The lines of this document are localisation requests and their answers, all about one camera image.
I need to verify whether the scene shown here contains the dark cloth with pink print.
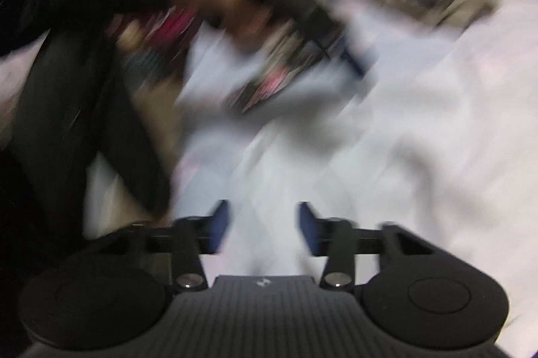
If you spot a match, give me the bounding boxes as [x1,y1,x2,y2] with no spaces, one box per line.
[225,26,333,115]

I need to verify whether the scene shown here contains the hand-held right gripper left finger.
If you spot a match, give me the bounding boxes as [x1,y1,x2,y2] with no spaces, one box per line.
[99,198,232,293]

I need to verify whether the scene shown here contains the white sweatshirt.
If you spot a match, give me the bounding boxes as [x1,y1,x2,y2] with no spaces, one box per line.
[227,1,538,342]

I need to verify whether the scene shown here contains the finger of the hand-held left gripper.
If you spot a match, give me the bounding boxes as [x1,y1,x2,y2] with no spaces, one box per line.
[323,17,377,79]

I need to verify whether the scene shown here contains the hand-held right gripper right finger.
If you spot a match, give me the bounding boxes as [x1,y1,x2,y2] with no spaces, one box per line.
[298,200,442,293]

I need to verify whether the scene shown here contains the pink red toy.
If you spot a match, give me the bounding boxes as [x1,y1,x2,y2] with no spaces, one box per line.
[107,3,200,65]

